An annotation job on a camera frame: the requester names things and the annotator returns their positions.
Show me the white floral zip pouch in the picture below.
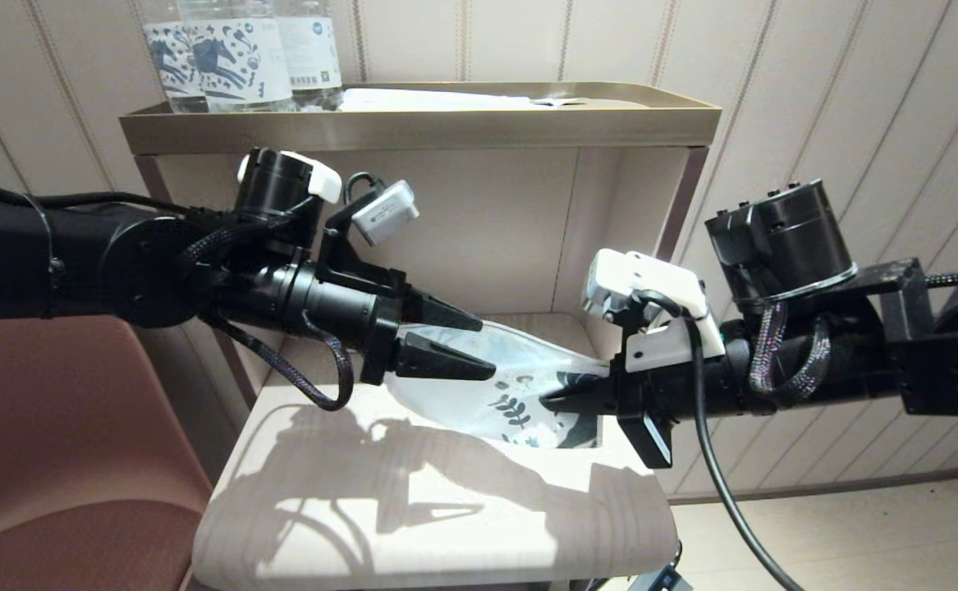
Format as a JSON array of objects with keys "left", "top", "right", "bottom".
[{"left": 384, "top": 320, "right": 611, "bottom": 450}]

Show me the light wood shelf table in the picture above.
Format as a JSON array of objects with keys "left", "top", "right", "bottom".
[{"left": 134, "top": 146, "right": 709, "bottom": 591}]

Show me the blue black base device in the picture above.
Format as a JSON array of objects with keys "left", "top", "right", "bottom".
[{"left": 626, "top": 565, "right": 693, "bottom": 591}]

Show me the bronze metal tray top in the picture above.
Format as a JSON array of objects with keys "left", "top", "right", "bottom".
[{"left": 120, "top": 80, "right": 723, "bottom": 157}]

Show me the flat white plastic packet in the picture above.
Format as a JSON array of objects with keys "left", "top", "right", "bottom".
[{"left": 339, "top": 88, "right": 533, "bottom": 112}]

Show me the clear bottle barcode label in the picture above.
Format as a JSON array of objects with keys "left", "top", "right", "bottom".
[{"left": 277, "top": 0, "right": 344, "bottom": 110}]

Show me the clear bottle horse print label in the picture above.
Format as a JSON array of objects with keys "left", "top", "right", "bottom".
[
  {"left": 144, "top": 0, "right": 209, "bottom": 114},
  {"left": 179, "top": 0, "right": 295, "bottom": 113}
]

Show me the reddish brown chair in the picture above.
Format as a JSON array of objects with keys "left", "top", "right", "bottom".
[{"left": 0, "top": 316, "right": 217, "bottom": 591}]

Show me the white right camera bracket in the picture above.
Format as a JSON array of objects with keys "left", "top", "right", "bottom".
[{"left": 622, "top": 254, "right": 726, "bottom": 372}]

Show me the braided black left arm cable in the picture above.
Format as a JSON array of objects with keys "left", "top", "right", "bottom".
[{"left": 216, "top": 316, "right": 355, "bottom": 411}]

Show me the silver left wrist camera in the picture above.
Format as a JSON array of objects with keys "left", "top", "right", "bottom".
[{"left": 351, "top": 181, "right": 420, "bottom": 247}]

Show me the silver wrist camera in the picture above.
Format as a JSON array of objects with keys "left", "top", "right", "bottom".
[
  {"left": 351, "top": 181, "right": 420, "bottom": 247},
  {"left": 582, "top": 249, "right": 660, "bottom": 323}
]

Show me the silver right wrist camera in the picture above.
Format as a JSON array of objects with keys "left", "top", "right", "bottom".
[{"left": 582, "top": 249, "right": 660, "bottom": 323}]

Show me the braided grey right arm cable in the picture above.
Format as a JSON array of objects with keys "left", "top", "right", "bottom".
[{"left": 748, "top": 300, "right": 832, "bottom": 407}]

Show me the brown wall baseboard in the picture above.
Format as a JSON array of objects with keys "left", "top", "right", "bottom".
[{"left": 669, "top": 466, "right": 958, "bottom": 506}]

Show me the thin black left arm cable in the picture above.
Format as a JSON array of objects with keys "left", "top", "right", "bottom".
[{"left": 0, "top": 172, "right": 200, "bottom": 218}]

